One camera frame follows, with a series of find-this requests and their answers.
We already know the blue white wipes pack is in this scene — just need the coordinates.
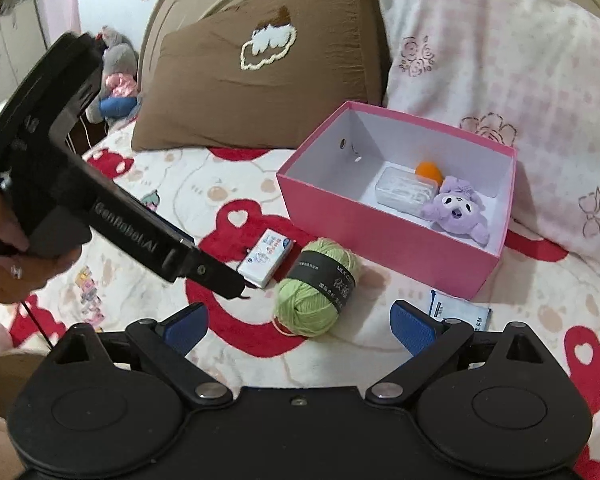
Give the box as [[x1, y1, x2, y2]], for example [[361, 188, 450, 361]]
[[428, 289, 492, 332]]

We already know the small white carton box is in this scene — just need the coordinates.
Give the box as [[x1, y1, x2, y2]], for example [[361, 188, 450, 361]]
[[237, 229, 294, 288]]

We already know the green yarn ball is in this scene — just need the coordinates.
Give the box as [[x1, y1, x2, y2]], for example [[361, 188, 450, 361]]
[[272, 237, 362, 338]]

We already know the purple plush toy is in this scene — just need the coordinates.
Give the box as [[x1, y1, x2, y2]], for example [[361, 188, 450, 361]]
[[420, 176, 490, 246]]

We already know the person's left hand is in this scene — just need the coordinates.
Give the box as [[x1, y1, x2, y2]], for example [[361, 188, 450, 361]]
[[0, 185, 82, 304]]

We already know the red white patterned blanket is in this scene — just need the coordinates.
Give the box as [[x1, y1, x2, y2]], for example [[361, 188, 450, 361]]
[[0, 128, 600, 479]]

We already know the grey plush toy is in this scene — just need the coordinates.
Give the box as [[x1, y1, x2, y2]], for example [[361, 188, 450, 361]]
[[86, 26, 140, 126]]

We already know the pink cardboard box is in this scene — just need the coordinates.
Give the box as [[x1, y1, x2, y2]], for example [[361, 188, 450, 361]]
[[277, 102, 517, 299]]

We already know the clear plastic case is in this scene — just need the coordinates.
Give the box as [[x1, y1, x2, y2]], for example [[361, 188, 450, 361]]
[[375, 167, 439, 217]]

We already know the orange ball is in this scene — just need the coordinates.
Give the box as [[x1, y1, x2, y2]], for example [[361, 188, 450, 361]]
[[415, 160, 444, 186]]

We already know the brown pillow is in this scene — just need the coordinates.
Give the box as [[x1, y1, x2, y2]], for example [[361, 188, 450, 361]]
[[131, 0, 390, 152]]

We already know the pink white checkered pillow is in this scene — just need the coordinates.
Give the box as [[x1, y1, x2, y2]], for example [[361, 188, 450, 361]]
[[378, 0, 600, 274]]

